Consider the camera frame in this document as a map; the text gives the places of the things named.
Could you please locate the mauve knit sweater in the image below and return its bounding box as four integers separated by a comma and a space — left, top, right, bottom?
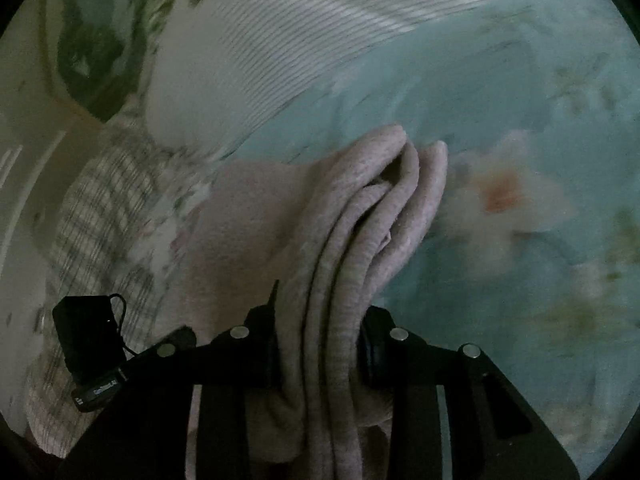
153, 126, 448, 479

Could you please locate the plaid checked blanket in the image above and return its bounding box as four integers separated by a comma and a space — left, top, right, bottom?
19, 119, 222, 461

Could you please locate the light blue floral bedsheet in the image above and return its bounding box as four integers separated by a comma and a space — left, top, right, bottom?
235, 0, 639, 477

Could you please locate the green leaf patterned fabric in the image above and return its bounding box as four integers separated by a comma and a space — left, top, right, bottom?
46, 0, 200, 122

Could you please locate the white striped pillow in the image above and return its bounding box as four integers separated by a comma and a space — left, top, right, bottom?
144, 0, 491, 153

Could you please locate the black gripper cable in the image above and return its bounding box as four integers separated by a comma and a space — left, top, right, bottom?
105, 292, 139, 359

